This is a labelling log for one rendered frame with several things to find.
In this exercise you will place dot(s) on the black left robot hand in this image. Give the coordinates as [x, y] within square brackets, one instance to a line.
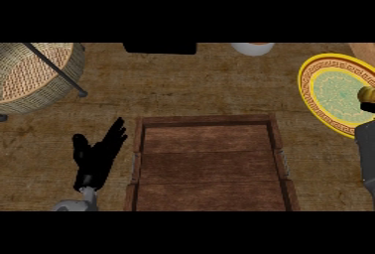
[98, 158]

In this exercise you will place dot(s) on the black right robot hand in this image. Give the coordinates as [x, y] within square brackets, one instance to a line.
[368, 107]

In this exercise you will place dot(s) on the yellow squash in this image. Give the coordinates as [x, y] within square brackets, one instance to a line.
[367, 94]

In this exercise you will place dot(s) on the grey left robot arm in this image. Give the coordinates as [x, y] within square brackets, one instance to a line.
[88, 200]

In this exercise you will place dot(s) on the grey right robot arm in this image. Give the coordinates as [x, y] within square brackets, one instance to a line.
[367, 155]

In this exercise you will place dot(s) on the yellow patterned plate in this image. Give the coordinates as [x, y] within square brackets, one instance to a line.
[333, 92]

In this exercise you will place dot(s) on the brown wooden tray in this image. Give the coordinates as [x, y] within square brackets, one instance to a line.
[210, 165]

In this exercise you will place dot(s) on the black metal stand leg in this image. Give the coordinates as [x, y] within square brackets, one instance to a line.
[2, 117]
[57, 71]

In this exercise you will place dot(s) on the round wicker basket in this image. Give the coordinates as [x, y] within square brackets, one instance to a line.
[30, 76]

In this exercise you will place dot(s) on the black block appliance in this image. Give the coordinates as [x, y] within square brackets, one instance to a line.
[159, 48]

